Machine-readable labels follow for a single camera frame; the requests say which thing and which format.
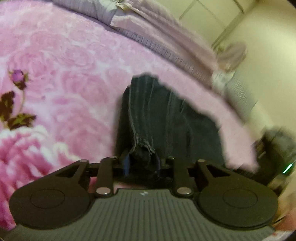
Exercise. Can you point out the folded pink quilt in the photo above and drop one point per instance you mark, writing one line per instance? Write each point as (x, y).
(166, 30)

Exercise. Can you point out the pink rose printed blanket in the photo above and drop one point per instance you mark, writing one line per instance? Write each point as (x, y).
(69, 69)

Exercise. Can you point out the dark blue jeans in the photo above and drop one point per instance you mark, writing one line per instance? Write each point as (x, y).
(161, 120)

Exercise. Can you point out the white striped duvet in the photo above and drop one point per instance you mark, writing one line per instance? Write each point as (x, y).
(222, 80)

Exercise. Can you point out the cream panelled wardrobe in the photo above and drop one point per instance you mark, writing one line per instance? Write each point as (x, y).
(208, 18)

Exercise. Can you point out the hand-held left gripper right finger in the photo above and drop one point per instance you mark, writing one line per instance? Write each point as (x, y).
(158, 166)

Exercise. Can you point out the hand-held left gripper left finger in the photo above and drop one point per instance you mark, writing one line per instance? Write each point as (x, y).
(126, 165)

